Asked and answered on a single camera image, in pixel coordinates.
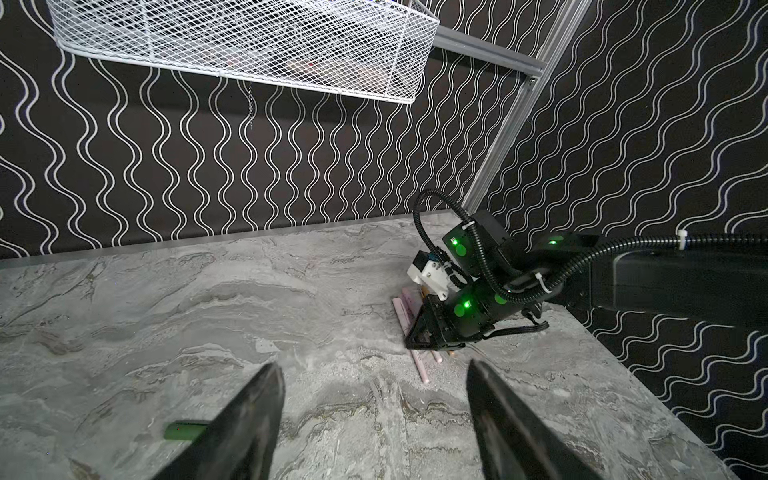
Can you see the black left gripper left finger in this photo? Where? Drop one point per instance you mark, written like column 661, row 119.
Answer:
column 241, row 440

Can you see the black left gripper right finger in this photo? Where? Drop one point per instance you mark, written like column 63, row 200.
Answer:
column 513, row 442

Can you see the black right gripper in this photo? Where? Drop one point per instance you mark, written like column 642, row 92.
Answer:
column 469, row 316

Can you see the green pen cap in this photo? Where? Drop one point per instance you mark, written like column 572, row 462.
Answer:
column 184, row 430

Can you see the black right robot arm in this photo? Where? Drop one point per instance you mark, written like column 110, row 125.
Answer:
column 501, row 290

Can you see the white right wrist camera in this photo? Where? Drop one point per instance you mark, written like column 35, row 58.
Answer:
column 427, row 272

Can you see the white wire mesh basket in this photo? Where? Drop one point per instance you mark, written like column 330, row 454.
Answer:
column 373, row 50

